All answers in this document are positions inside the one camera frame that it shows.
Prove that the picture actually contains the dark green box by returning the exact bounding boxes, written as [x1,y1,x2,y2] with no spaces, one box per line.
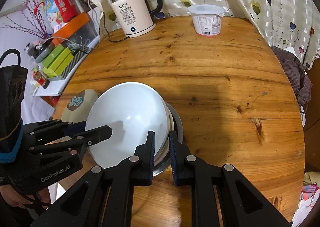
[42,44,64,68]

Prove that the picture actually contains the large white blue-striped bowl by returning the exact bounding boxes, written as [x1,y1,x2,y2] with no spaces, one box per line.
[86,82,170,168]

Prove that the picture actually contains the black kettle power cord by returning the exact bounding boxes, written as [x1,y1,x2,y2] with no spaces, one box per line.
[102,12,131,43]

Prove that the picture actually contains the orange lid storage bin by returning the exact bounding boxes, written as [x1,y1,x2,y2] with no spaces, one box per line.
[52,12,98,46]

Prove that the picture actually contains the left hand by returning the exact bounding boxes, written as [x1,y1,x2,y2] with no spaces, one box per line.
[1,185,51,209]

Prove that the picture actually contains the grey glasses case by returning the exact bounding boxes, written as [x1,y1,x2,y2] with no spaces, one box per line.
[33,41,55,64]

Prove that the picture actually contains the white plastic tub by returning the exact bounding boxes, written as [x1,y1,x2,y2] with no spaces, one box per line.
[188,4,225,37]

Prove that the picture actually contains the red snack package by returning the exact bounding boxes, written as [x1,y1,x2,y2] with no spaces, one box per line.
[54,0,78,22]

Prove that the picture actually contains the purple dried branches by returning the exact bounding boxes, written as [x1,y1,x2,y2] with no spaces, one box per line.
[1,0,50,39]

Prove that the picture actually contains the dark checkered cloth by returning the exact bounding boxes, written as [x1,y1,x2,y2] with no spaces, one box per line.
[271,46,312,107]

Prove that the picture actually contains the lime green box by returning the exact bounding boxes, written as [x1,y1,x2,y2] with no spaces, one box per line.
[42,47,72,77]

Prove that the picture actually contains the red label jar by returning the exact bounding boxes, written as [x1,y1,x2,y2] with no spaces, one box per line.
[33,71,50,89]

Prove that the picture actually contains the white side shelf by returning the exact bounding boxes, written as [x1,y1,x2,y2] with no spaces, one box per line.
[33,37,99,97]

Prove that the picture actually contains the green plate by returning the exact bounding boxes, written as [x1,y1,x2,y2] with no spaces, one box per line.
[61,89,100,123]

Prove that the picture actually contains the white electric kettle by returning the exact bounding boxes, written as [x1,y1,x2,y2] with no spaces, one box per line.
[111,0,163,38]

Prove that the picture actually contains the chevron pattern tray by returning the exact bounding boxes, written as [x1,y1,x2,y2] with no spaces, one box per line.
[49,47,91,81]

